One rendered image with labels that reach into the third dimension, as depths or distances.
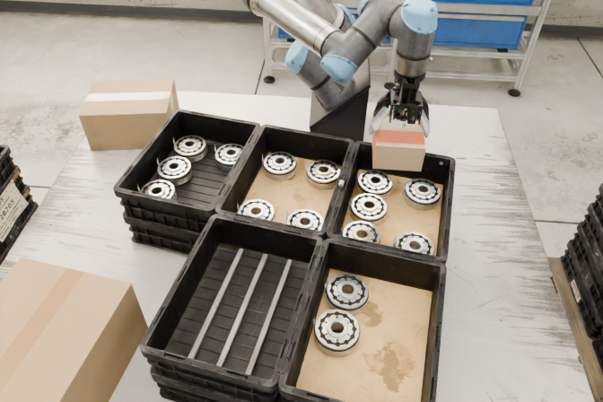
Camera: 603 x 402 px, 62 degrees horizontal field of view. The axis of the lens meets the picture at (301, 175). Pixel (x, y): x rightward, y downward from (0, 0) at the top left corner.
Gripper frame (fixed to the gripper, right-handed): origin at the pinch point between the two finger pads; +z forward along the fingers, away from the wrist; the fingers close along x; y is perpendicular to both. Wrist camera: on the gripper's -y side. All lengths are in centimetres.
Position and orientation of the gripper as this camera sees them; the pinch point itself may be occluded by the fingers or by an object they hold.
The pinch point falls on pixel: (397, 134)
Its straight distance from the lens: 131.7
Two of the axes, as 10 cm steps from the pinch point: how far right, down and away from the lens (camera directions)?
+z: 0.0, 7.3, 6.8
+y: -0.9, 6.8, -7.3
